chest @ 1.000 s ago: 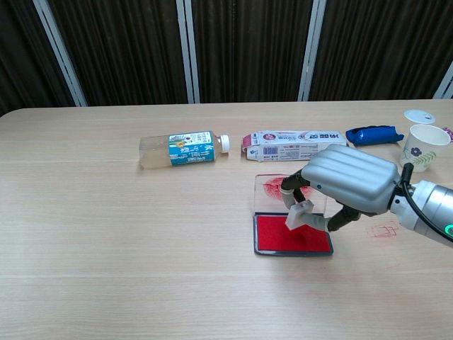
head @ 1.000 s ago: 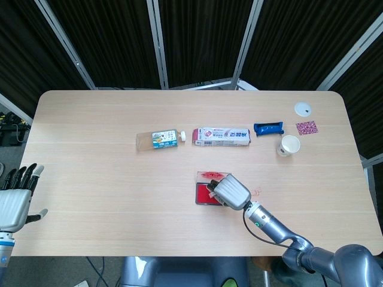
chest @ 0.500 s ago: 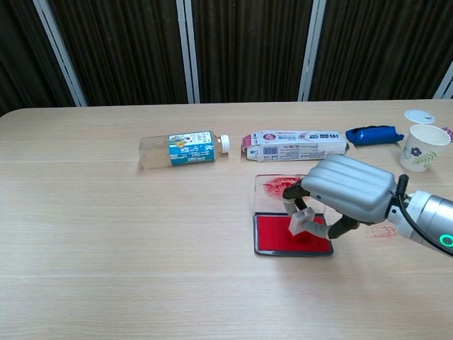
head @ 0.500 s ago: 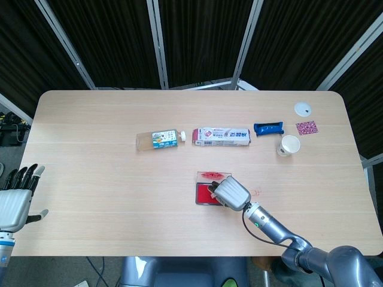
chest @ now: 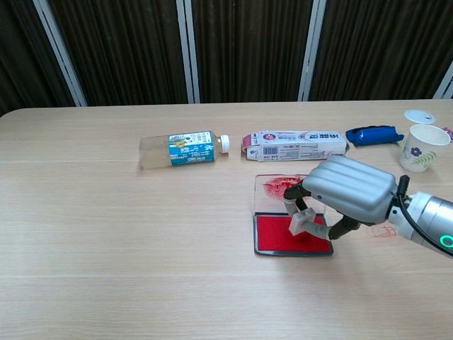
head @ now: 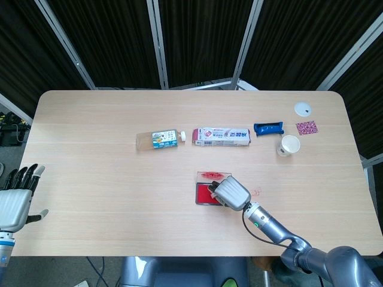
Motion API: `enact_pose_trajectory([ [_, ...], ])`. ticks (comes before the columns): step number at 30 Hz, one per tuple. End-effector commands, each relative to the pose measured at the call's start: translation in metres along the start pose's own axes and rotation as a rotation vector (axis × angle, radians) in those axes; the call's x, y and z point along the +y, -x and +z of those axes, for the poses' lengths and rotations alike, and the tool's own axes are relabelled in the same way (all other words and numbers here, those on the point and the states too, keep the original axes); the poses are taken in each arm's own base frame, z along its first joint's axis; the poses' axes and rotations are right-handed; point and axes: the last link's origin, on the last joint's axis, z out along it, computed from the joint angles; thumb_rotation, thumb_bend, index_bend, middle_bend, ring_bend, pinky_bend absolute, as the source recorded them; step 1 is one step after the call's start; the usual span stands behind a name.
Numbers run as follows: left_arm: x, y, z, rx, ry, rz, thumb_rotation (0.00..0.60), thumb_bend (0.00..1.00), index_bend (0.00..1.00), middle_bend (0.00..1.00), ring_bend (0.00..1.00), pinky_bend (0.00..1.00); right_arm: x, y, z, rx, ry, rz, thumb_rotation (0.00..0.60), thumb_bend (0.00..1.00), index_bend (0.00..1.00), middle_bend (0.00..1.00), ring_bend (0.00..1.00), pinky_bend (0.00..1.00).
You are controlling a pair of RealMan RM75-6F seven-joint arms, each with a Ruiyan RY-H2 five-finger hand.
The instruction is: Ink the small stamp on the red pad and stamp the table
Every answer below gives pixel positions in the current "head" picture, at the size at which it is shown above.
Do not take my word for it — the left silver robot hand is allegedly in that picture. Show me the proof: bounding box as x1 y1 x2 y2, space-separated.
0 163 49 233

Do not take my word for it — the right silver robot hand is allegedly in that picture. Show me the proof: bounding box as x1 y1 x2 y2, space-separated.
208 176 251 210

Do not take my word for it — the red clear plastic box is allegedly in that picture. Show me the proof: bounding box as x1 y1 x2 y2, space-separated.
194 170 233 206

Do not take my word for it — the white and pink carton box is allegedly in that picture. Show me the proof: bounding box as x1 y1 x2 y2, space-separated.
191 127 251 148

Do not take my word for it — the floral paper cup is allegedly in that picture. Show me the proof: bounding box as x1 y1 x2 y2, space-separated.
276 135 301 158

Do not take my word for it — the blue plastic package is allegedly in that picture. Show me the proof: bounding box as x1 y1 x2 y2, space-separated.
253 120 285 138

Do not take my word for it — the black equipment pile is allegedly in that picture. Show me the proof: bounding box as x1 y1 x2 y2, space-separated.
0 112 31 147

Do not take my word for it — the clear plastic bottle teal label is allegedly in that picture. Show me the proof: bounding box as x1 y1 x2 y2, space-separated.
136 128 187 152

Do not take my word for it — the grey robot torso base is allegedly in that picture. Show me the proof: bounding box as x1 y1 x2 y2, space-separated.
119 256 249 287

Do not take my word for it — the pink patterned packet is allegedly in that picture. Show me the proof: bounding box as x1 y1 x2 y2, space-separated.
295 120 319 136

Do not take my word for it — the white round cup lid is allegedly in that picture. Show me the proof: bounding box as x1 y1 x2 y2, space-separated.
293 102 312 117

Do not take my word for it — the black fabric screen panel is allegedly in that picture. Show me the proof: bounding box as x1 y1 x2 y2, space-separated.
330 26 383 159
239 0 383 90
0 0 90 120
157 0 255 87
47 0 164 90

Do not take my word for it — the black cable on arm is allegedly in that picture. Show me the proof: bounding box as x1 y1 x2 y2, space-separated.
241 207 296 249

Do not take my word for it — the grey metal screen post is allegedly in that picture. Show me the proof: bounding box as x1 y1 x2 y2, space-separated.
360 154 383 216
34 0 97 90
145 0 171 90
231 0 265 90
316 19 383 91
0 92 34 125

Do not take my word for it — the blue floor cable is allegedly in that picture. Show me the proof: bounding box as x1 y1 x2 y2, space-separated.
86 256 106 287

